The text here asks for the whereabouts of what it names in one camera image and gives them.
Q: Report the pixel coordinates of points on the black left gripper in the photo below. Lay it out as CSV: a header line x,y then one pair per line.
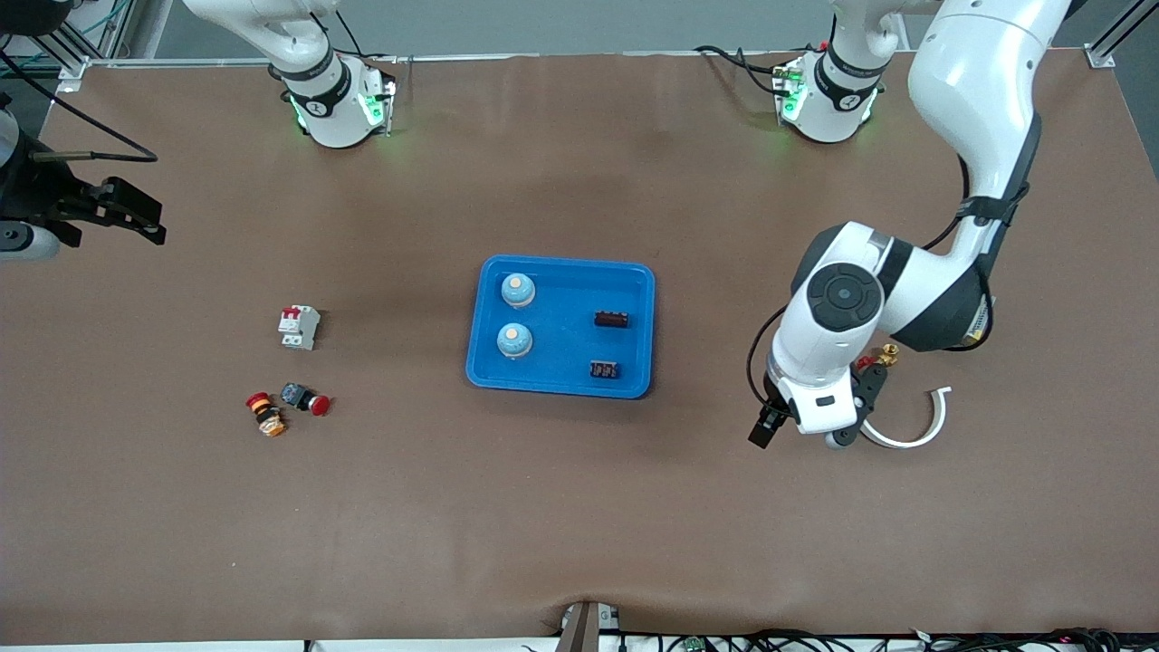
x,y
765,426

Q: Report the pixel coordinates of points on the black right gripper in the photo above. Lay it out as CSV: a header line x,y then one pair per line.
x,y
38,192

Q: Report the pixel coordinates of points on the black terminal block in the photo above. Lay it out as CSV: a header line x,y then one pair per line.
x,y
604,369

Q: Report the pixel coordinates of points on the blue desk bell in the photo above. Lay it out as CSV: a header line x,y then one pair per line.
x,y
518,290
514,340

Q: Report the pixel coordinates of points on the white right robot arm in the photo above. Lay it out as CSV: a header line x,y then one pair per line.
x,y
317,91

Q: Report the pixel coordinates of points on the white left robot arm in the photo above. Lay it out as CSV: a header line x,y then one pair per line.
x,y
978,72

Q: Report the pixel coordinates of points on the blue plastic tray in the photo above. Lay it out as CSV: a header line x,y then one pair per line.
x,y
561,344

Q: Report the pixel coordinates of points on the white curved plastic clamp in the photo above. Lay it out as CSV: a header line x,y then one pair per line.
x,y
905,444

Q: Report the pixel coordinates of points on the white red circuit breaker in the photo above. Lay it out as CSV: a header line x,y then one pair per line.
x,y
299,328

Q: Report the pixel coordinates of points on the orange emergency stop button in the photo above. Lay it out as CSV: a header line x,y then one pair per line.
x,y
266,415

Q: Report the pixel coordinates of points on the brown table cover mat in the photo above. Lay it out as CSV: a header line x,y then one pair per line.
x,y
579,507

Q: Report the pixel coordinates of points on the red mushroom pushbutton blue block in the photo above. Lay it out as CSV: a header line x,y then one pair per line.
x,y
303,398

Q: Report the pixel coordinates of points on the aluminium frame post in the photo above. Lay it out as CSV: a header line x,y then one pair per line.
x,y
1118,41
63,54

